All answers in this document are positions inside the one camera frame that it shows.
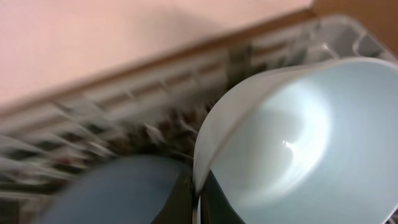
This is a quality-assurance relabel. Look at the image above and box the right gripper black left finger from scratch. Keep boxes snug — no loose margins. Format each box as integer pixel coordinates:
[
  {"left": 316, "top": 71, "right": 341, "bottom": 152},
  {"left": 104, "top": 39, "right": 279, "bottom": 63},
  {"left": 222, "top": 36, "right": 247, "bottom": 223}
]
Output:
[{"left": 152, "top": 172, "right": 193, "bottom": 224}]

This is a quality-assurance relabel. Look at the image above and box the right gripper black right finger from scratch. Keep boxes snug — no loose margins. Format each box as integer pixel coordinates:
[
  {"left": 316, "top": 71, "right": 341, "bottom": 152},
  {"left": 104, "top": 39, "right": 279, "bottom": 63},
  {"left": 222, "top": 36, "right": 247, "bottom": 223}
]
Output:
[{"left": 200, "top": 171, "right": 244, "bottom": 224}]

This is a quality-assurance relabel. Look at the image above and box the large dark blue bowl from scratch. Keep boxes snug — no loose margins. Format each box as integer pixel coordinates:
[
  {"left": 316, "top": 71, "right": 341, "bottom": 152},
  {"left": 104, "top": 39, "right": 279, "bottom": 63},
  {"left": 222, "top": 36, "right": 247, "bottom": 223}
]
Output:
[{"left": 35, "top": 155, "right": 190, "bottom": 224}]

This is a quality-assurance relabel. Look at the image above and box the light blue small bowl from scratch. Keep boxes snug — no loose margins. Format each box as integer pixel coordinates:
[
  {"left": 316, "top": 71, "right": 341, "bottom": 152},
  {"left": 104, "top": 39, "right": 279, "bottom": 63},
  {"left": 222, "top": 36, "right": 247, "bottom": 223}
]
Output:
[{"left": 193, "top": 57, "right": 397, "bottom": 223}]

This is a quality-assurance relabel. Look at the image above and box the grey plastic dishwasher rack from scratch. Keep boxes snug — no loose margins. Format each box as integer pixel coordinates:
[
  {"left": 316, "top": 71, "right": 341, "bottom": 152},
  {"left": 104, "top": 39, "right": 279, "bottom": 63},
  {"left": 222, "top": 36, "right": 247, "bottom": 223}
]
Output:
[{"left": 1, "top": 16, "right": 397, "bottom": 223}]

